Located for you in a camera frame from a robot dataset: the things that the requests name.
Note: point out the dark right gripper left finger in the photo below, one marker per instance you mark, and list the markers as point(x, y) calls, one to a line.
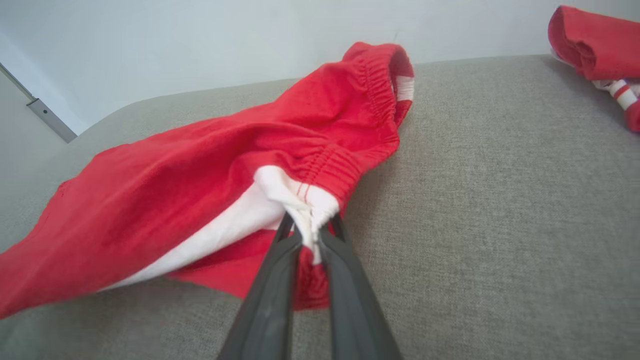
point(265, 310)

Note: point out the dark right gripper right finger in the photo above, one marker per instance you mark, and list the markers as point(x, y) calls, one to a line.
point(355, 315)

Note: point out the red jersey top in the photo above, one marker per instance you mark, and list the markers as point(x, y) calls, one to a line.
point(175, 175)

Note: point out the red white sports jersey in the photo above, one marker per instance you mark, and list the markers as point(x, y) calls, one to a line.
point(600, 45)

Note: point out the grey metal partition post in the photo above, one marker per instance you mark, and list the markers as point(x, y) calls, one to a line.
point(50, 116)

